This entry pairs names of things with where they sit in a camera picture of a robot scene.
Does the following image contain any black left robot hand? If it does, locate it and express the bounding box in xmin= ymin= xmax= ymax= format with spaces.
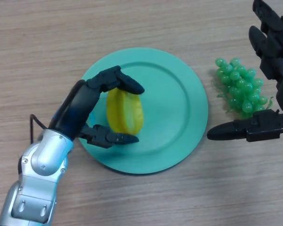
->
xmin=49 ymin=65 xmax=146 ymax=149

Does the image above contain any yellow starfruit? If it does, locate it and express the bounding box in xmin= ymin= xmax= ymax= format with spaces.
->
xmin=106 ymin=88 xmax=145 ymax=136

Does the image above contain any green grape bunch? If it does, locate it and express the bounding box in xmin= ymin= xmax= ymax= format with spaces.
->
xmin=213 ymin=57 xmax=274 ymax=120

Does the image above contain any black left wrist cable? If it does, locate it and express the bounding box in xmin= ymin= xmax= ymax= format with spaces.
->
xmin=29 ymin=113 xmax=49 ymax=144

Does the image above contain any green round plate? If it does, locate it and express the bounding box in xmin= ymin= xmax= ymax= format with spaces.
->
xmin=78 ymin=48 xmax=208 ymax=175

